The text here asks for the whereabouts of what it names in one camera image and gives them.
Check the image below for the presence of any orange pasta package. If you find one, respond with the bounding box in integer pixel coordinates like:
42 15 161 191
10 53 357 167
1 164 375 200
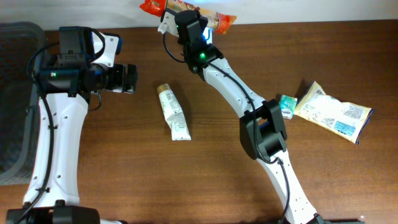
139 0 237 34

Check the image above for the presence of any white tube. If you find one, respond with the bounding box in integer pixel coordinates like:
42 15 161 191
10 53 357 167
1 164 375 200
157 83 192 141

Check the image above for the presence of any teal tissue pack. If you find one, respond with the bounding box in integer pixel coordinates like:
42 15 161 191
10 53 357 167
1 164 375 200
279 95 298 119

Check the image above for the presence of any yellow chip bag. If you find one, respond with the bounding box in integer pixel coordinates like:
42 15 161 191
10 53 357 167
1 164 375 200
294 81 374 144

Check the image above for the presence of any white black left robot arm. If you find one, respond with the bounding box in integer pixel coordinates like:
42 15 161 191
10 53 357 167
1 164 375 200
6 26 137 223

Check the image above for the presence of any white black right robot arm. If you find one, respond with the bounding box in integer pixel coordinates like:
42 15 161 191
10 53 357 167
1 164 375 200
174 11 324 223

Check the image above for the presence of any white barcode scanner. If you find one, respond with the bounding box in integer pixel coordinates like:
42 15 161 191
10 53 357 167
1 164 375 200
203 27 213 44

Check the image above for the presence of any grey plastic mesh basket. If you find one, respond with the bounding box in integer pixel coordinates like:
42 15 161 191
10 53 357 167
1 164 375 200
1 22 46 185

